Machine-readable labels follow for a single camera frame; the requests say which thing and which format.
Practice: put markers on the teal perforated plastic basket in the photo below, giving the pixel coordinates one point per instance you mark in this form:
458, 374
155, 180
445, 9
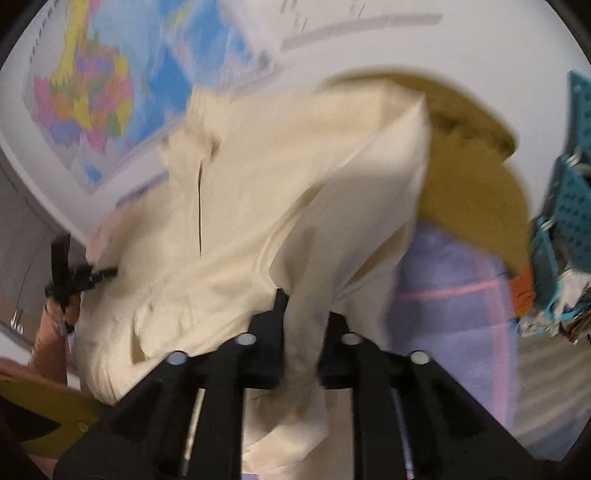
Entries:
570, 203

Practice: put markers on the olive green jacket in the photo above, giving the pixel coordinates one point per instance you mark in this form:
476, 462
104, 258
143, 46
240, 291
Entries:
471, 194

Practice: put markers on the pink garment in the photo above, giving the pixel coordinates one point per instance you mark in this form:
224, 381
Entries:
99, 240

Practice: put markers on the cream shirt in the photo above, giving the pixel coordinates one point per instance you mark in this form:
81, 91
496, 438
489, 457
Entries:
277, 184

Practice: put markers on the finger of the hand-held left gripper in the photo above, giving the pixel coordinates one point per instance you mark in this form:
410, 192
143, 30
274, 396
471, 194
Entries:
92, 276

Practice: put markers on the crumpled paper clutter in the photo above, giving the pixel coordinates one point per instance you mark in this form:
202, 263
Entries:
563, 314

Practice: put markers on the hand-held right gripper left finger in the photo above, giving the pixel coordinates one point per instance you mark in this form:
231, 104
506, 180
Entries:
265, 355

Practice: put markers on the person's left forearm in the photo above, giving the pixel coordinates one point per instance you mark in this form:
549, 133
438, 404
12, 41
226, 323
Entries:
48, 350

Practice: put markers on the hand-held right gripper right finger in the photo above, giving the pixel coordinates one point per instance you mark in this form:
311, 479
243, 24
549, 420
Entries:
337, 364

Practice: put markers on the yellow flat panel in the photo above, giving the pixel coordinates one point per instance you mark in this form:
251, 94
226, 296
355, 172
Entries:
55, 401

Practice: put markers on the colourful wall map poster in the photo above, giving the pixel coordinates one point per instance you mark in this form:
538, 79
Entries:
92, 92

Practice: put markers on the purple plaid bed sheet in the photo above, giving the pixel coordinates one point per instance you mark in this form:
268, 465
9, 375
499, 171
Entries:
443, 323

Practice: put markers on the orange cloth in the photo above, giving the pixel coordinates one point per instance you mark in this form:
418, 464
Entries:
521, 290

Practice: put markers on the grey wooden door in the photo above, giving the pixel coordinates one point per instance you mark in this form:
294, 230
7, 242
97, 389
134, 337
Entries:
23, 240

